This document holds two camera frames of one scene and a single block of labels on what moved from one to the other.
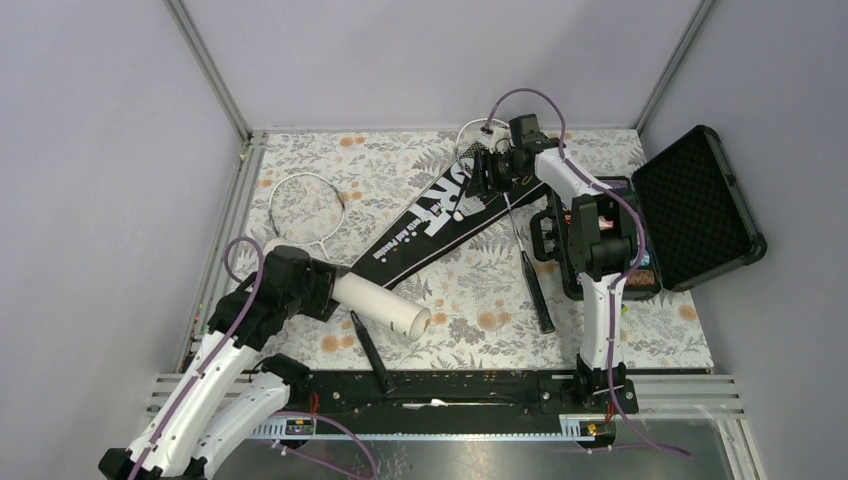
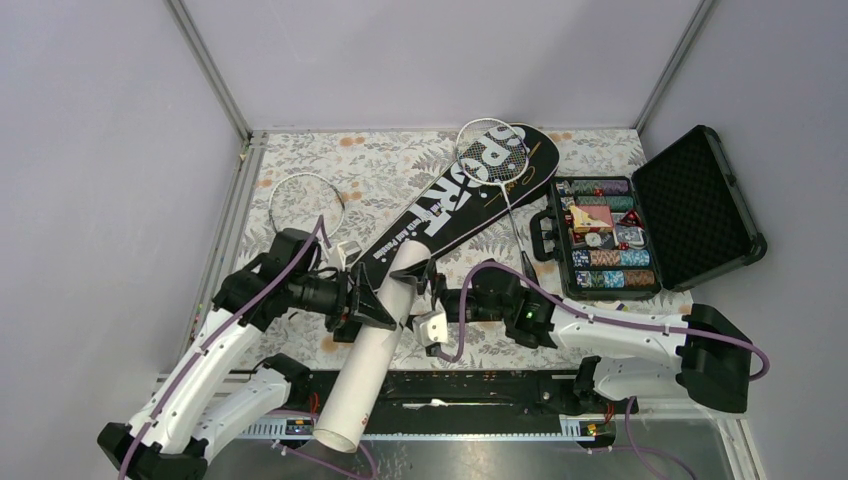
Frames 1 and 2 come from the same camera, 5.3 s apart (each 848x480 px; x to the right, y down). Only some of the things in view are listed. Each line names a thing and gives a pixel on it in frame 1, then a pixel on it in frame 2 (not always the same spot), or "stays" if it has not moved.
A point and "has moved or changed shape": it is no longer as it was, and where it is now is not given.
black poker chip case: [697, 220] stays
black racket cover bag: [429, 228] stays
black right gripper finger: [480, 187] to [423, 274]
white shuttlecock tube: [377, 305] has moved or changed shape
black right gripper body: [503, 169] to [449, 297]
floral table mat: [334, 197] stays
